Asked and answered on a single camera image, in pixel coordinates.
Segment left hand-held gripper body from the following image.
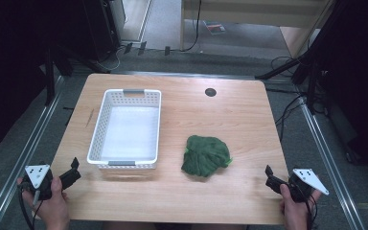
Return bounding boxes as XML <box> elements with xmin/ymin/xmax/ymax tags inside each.
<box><xmin>18</xmin><ymin>164</ymin><xmax>81</xmax><ymax>201</ymax></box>

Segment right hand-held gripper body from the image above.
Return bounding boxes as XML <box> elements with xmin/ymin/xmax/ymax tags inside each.
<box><xmin>264</xmin><ymin>168</ymin><xmax>331</xmax><ymax>204</ymax></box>

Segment person's right hand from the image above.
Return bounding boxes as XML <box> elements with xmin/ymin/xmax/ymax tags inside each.
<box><xmin>279</xmin><ymin>183</ymin><xmax>322</xmax><ymax>230</ymax></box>

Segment person's left hand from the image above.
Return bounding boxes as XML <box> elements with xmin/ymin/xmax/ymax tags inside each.
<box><xmin>16</xmin><ymin>175</ymin><xmax>71</xmax><ymax>230</ymax></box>

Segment white perforated plastic basket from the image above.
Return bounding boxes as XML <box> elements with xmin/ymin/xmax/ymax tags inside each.
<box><xmin>86</xmin><ymin>88</ymin><xmax>163</xmax><ymax>171</ymax></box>

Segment crumpled green cloth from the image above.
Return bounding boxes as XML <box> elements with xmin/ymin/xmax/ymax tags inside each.
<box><xmin>180</xmin><ymin>134</ymin><xmax>234</xmax><ymax>178</ymax></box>

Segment black metal stand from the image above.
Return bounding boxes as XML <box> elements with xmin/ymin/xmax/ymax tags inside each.
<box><xmin>43</xmin><ymin>44</ymin><xmax>75</xmax><ymax>107</ymax></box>

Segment black tripod stand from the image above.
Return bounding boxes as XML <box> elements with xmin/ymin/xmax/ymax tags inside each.
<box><xmin>254</xmin><ymin>47</ymin><xmax>324</xmax><ymax>116</ymax></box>

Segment dark curtain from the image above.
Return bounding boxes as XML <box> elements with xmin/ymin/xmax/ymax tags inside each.
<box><xmin>303</xmin><ymin>0</ymin><xmax>368</xmax><ymax>176</ymax></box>
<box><xmin>0</xmin><ymin>0</ymin><xmax>87</xmax><ymax>157</ymax></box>

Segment black cabinet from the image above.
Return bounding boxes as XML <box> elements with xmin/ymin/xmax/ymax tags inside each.
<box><xmin>80</xmin><ymin>0</ymin><xmax>127</xmax><ymax>63</ymax></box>

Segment booklet on floor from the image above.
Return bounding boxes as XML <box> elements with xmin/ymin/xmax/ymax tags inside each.
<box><xmin>203</xmin><ymin>20</ymin><xmax>227</xmax><ymax>35</ymax></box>

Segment light wooden furniture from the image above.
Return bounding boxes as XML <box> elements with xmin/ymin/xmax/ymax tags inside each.
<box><xmin>179</xmin><ymin>0</ymin><xmax>334</xmax><ymax>59</ymax></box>

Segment aluminium floor rail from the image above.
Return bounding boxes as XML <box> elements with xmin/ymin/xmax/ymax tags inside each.
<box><xmin>0</xmin><ymin>76</ymin><xmax>65</xmax><ymax>230</ymax></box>
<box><xmin>298</xmin><ymin>95</ymin><xmax>367</xmax><ymax>230</ymax></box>

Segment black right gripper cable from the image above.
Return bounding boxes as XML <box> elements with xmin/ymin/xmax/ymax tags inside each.
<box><xmin>301</xmin><ymin>191</ymin><xmax>319</xmax><ymax>230</ymax></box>

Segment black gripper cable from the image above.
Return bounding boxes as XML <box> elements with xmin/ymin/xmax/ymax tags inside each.
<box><xmin>301</xmin><ymin>191</ymin><xmax>319</xmax><ymax>230</ymax></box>
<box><xmin>17</xmin><ymin>187</ymin><xmax>43</xmax><ymax>230</ymax></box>

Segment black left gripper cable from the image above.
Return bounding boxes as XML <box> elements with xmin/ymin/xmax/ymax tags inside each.
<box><xmin>17</xmin><ymin>187</ymin><xmax>43</xmax><ymax>230</ymax></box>

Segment black floor cables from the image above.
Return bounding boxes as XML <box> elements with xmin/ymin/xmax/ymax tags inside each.
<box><xmin>269</xmin><ymin>56</ymin><xmax>308</xmax><ymax>143</ymax></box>

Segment white floor cable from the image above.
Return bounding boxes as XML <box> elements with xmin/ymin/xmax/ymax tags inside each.
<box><xmin>94</xmin><ymin>44</ymin><xmax>124</xmax><ymax>72</ymax></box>

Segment black hanging cable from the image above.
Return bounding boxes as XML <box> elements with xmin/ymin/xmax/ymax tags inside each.
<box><xmin>181</xmin><ymin>0</ymin><xmax>203</xmax><ymax>53</ymax></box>

